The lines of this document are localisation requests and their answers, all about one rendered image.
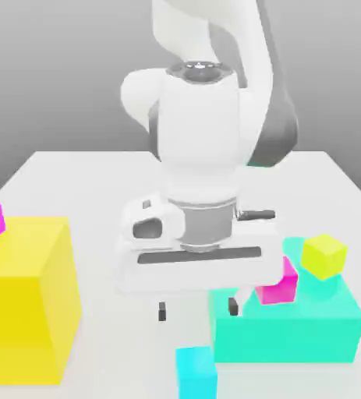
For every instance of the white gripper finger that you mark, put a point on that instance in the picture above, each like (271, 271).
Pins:
(162, 310)
(233, 304)

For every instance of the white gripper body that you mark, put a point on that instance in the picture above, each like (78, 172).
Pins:
(198, 274)

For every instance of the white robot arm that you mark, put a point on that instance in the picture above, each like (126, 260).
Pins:
(198, 131)

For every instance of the small magenta cube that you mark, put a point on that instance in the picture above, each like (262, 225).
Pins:
(281, 288)

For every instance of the small cyan cube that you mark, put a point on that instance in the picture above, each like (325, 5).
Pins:
(196, 372)

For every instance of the small yellow-green cube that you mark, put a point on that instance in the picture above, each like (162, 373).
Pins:
(323, 256)

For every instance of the large turquoise box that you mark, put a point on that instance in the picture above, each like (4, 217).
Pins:
(292, 330)

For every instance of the large yellow box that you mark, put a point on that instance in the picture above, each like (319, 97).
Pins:
(24, 299)

